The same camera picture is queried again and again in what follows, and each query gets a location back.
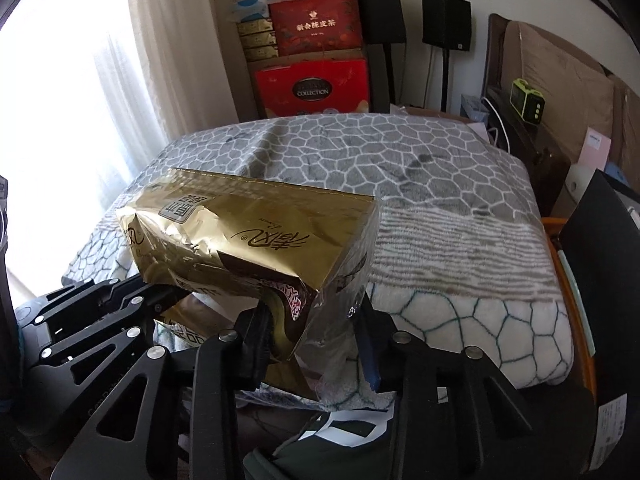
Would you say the beige sofa cushion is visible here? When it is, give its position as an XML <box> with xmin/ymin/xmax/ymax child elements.
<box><xmin>501</xmin><ymin>21</ymin><xmax>617</xmax><ymax>162</ymax></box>

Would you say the red gift bag gold print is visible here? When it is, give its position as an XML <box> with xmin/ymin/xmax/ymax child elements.
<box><xmin>268</xmin><ymin>0</ymin><xmax>364</xmax><ymax>59</ymax></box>

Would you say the grey patterned blanket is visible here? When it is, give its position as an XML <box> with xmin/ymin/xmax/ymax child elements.
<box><xmin>61</xmin><ymin>111</ymin><xmax>577</xmax><ymax>407</ymax></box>

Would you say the person's dark clothing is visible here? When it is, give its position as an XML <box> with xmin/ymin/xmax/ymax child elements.
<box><xmin>244</xmin><ymin>404</ymin><xmax>402</xmax><ymax>480</ymax></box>

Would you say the white curved device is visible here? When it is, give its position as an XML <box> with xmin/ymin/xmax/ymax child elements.
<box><xmin>564</xmin><ymin>164</ymin><xmax>597</xmax><ymax>217</ymax></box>

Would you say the white charging cable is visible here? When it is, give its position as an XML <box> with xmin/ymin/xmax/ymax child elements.
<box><xmin>481</xmin><ymin>96</ymin><xmax>512</xmax><ymax>154</ymax></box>

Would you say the gold tissue packet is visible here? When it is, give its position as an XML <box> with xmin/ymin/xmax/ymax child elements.
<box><xmin>115</xmin><ymin>166</ymin><xmax>383</xmax><ymax>405</ymax></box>
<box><xmin>159</xmin><ymin>297</ymin><xmax>252</xmax><ymax>358</ymax></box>

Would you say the orange plastic crate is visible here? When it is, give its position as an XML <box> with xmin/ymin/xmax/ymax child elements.
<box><xmin>541</xmin><ymin>216</ymin><xmax>599</xmax><ymax>412</ymax></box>

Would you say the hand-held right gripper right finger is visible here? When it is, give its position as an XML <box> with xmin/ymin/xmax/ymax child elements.
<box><xmin>360</xmin><ymin>305</ymin><xmax>576</xmax><ymax>480</ymax></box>

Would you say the brown sofa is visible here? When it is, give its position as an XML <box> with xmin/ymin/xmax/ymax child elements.
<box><xmin>486</xmin><ymin>11</ymin><xmax>640</xmax><ymax>196</ymax></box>

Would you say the beige curtain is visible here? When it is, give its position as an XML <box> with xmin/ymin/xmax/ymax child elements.
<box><xmin>30</xmin><ymin>0</ymin><xmax>242</xmax><ymax>176</ymax></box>

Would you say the green black power station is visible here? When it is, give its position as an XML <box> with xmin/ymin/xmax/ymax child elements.
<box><xmin>508</xmin><ymin>78</ymin><xmax>548</xmax><ymax>126</ymax></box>

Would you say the pink box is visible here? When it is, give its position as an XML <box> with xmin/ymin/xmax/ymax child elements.
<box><xmin>581</xmin><ymin>129</ymin><xmax>613</xmax><ymax>174</ymax></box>

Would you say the black speaker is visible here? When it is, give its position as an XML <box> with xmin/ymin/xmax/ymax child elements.
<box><xmin>355</xmin><ymin>0</ymin><xmax>407</xmax><ymax>47</ymax></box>
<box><xmin>421</xmin><ymin>0</ymin><xmax>473</xmax><ymax>53</ymax></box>

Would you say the black speaker stand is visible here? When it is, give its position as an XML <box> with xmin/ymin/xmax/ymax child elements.
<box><xmin>439</xmin><ymin>49</ymin><xmax>452</xmax><ymax>112</ymax></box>
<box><xmin>381</xmin><ymin>43</ymin><xmax>398</xmax><ymax>113</ymax></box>

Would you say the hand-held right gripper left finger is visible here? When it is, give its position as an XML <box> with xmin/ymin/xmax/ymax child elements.
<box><xmin>50</xmin><ymin>310</ymin><xmax>273</xmax><ymax>480</ymax></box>

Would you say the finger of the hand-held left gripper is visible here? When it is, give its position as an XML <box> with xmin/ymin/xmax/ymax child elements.
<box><xmin>42</xmin><ymin>280</ymin><xmax>186</xmax><ymax>328</ymax></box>
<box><xmin>30</xmin><ymin>327</ymin><xmax>156</xmax><ymax>377</ymax></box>

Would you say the light blue tissue pack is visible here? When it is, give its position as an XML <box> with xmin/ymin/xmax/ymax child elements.
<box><xmin>228</xmin><ymin>0</ymin><xmax>272</xmax><ymax>24</ymax></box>

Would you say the dark wooden side table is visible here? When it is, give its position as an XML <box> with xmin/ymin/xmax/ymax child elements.
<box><xmin>481</xmin><ymin>84</ymin><xmax>572</xmax><ymax>217</ymax></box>

